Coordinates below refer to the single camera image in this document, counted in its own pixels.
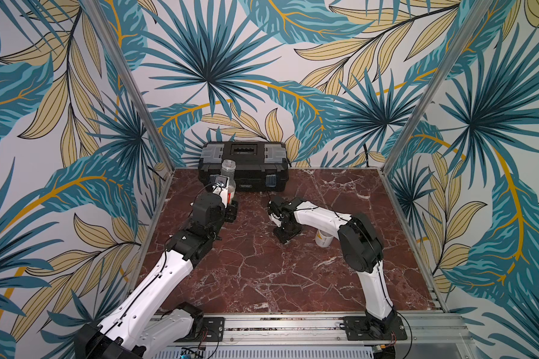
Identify large white label bottle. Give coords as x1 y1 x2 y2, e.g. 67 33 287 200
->
314 230 335 248

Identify small clear bottle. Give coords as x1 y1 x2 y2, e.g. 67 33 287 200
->
221 159 237 204

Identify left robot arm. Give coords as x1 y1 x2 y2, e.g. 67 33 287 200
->
73 189 237 358

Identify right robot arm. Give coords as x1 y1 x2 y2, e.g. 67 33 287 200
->
267 196 398 337

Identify black plastic toolbox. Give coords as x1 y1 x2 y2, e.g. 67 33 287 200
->
198 142 290 192

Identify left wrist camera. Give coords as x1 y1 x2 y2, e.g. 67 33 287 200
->
210 175 230 197

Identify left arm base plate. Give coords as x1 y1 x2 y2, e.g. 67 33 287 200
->
174 317 225 344

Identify aluminium front rail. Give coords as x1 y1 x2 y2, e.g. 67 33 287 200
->
89 312 473 359

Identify left aluminium corner post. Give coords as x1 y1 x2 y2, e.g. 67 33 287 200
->
82 0 175 174

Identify aluminium corner post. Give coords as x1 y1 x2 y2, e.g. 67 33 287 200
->
82 0 175 174
381 0 493 176

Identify right aluminium corner post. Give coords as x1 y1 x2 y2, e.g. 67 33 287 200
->
381 0 493 176

